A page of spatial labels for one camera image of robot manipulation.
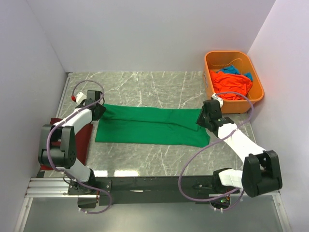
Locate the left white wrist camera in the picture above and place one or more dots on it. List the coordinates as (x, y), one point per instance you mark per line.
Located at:
(78, 98)

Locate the blue t shirt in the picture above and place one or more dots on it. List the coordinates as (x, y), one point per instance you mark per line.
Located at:
(231, 69)

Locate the green t shirt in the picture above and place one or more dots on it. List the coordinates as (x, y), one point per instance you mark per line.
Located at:
(148, 125)

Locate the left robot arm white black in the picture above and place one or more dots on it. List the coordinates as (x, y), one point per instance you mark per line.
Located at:
(58, 148)

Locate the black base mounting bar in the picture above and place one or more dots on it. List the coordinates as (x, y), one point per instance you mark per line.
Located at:
(160, 189)

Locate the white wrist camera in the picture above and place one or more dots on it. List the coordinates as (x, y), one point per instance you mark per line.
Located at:
(78, 98)
(218, 98)

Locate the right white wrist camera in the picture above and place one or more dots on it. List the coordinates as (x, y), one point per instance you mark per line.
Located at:
(218, 98)

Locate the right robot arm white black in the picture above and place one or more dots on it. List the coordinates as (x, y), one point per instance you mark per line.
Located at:
(261, 171)

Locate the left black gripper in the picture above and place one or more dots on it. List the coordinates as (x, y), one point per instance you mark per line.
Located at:
(102, 110)

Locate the orange plastic basket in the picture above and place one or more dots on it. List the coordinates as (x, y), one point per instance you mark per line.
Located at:
(216, 60)

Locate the folded dark red t shirt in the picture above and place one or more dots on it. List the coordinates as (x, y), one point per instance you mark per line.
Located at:
(82, 139)

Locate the orange t shirt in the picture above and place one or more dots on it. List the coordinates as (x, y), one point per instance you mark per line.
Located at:
(231, 86)

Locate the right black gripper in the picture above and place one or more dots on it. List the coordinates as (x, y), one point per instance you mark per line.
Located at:
(199, 121)

